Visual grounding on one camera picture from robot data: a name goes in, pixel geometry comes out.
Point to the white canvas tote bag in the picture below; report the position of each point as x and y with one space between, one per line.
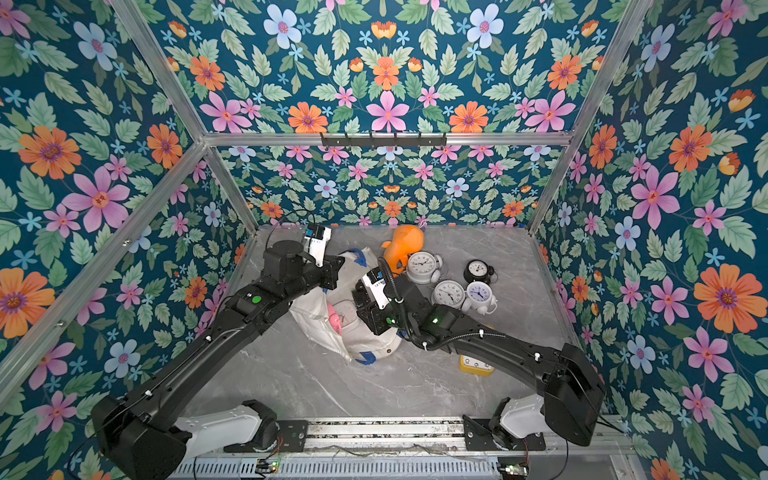
357 342

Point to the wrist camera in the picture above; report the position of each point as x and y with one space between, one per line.
315 241
375 283

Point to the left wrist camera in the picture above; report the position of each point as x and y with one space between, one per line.
315 241

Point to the silver twin-bell alarm clock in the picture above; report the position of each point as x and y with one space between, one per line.
424 268

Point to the small black alarm clock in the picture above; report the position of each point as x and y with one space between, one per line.
477 270

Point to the pink alarm clock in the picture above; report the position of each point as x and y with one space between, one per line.
334 319

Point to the white twin-bell alarm clock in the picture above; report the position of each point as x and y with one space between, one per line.
479 298

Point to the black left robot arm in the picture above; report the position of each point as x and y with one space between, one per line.
145 434

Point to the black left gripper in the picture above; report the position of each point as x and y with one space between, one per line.
329 271

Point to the orange plush whale toy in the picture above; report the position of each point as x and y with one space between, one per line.
406 241

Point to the black yellow square clock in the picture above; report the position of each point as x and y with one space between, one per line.
475 367

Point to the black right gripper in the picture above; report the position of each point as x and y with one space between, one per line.
365 306

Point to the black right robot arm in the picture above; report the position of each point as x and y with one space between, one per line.
567 391

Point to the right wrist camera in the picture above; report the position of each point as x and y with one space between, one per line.
375 283

